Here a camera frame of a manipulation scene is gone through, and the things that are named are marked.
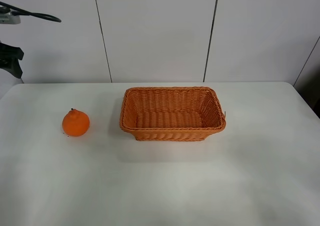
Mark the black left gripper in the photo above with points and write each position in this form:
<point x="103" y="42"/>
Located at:
<point x="10" y="57"/>

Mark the orange with stem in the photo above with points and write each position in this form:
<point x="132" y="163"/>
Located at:
<point x="75" y="123"/>

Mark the orange wicker basket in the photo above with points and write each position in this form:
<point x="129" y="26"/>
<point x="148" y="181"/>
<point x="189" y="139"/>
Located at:
<point x="171" y="113"/>

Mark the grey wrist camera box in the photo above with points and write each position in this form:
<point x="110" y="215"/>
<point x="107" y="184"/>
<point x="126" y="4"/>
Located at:
<point x="9" y="19"/>

